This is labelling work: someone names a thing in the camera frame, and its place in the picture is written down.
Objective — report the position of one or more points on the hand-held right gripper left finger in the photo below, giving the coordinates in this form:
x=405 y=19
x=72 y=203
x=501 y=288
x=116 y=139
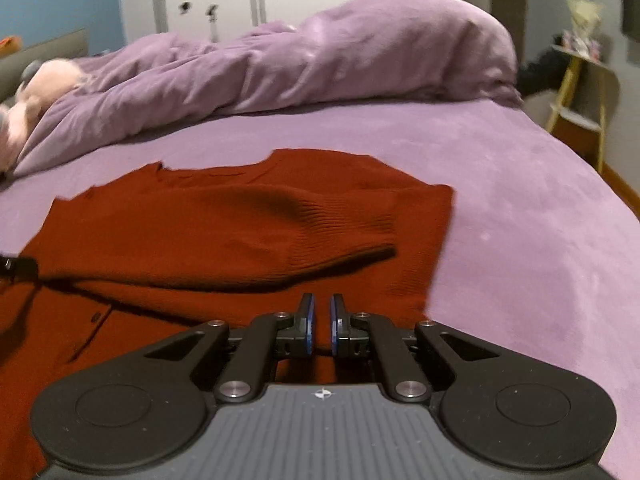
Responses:
x=309 y=327

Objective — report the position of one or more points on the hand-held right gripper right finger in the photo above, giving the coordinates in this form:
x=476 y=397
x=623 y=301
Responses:
x=333 y=329

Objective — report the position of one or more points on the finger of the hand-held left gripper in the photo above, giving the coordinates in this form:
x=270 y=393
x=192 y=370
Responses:
x=20 y=267

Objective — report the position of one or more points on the rust-red towel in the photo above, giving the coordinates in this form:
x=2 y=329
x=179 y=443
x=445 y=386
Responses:
x=210 y=230

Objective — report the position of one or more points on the pink plush toy grey paws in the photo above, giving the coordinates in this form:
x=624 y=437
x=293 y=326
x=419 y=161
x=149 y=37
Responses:
x=45 y=90

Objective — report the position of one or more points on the grey-green headboard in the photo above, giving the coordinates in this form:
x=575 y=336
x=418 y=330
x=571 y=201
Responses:
x=50 y=55

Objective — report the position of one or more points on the orange plush toy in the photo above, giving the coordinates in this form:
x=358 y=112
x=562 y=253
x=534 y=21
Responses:
x=10 y=46

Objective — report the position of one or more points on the purple duvet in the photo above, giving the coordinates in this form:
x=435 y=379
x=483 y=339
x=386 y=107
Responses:
x=300 y=65

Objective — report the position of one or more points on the yellow wooden shelf stand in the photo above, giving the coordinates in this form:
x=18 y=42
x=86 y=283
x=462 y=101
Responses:
x=575 y=110

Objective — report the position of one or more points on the dark cloth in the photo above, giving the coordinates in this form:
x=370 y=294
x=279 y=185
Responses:
x=542 y=67

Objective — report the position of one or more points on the cream bouquet on shelf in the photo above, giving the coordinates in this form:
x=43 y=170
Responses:
x=582 y=25

